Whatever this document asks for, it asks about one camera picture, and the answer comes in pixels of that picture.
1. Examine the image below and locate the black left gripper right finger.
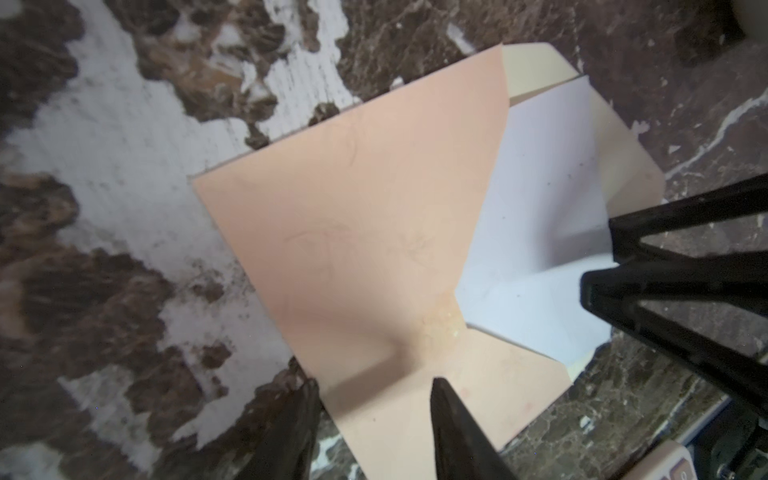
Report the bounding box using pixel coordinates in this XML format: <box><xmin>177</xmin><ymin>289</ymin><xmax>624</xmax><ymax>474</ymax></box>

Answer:
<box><xmin>430</xmin><ymin>377</ymin><xmax>516</xmax><ymax>480</ymax></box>

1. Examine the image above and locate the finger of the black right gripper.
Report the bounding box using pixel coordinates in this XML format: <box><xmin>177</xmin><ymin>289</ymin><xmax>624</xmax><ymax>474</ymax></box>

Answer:
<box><xmin>609</xmin><ymin>174</ymin><xmax>767</xmax><ymax>264</ymax></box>
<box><xmin>580</xmin><ymin>252</ymin><xmax>767</xmax><ymax>418</ymax></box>

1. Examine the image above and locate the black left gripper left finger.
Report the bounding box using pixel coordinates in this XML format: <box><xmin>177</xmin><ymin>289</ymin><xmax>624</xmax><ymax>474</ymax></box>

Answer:
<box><xmin>235</xmin><ymin>379</ymin><xmax>322</xmax><ymax>480</ymax></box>

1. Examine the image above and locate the white letter paper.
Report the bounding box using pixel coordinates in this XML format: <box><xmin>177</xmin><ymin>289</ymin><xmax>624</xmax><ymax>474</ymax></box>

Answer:
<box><xmin>456</xmin><ymin>76</ymin><xmax>614</xmax><ymax>366</ymax></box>

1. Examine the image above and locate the peach pink envelope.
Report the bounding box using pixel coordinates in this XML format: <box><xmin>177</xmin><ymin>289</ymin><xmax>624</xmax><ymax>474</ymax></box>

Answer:
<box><xmin>194</xmin><ymin>43</ymin><xmax>665</xmax><ymax>479</ymax></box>

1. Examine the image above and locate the pink white calculator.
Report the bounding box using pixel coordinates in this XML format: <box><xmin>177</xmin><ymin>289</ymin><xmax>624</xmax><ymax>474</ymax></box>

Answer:
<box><xmin>622</xmin><ymin>440</ymin><xmax>698</xmax><ymax>480</ymax></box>

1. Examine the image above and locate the small white alarm clock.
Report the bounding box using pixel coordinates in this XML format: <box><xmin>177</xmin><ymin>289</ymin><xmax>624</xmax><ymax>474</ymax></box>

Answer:
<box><xmin>730</xmin><ymin>0</ymin><xmax>768</xmax><ymax>30</ymax></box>

